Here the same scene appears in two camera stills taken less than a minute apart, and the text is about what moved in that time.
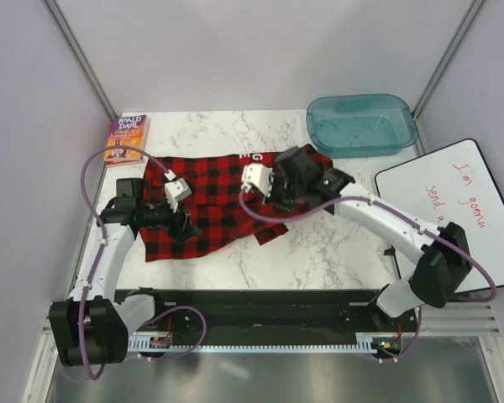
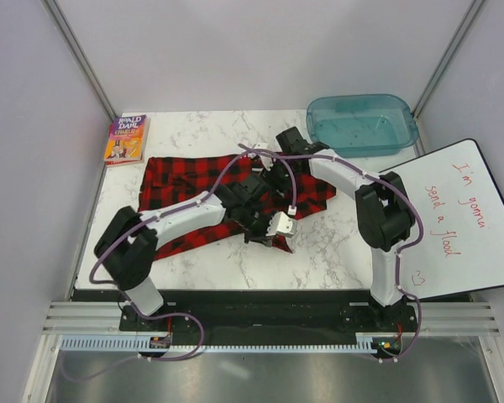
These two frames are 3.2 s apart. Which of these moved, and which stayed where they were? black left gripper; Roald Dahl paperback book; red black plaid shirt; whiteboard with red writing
Moved: black left gripper
Stayed: whiteboard with red writing; red black plaid shirt; Roald Dahl paperback book
